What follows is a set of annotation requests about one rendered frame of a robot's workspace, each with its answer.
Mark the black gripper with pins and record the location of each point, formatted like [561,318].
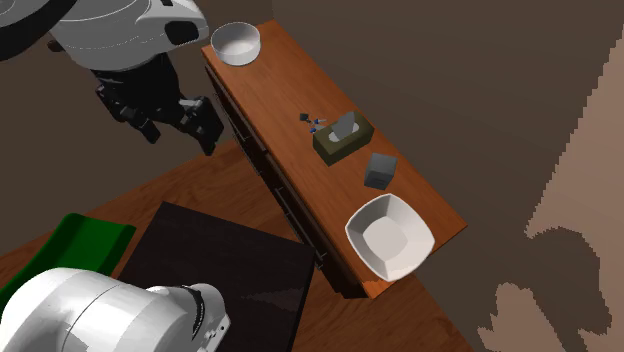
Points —
[141,85]

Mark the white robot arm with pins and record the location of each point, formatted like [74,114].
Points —
[102,34]

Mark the white round bowl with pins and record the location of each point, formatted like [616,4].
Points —
[236,46]

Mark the brown wooden chest of drawers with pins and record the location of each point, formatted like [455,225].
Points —
[273,88]

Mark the small black and blue keys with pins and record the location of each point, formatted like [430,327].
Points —
[313,123]

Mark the dark robot stand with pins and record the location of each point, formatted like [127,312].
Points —
[219,263]

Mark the green curved seat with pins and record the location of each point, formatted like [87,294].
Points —
[73,244]

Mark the olive tissue box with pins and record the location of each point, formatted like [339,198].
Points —
[346,144]

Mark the grey cube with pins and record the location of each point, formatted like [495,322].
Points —
[380,170]

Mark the white square bowl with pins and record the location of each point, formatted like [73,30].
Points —
[390,239]

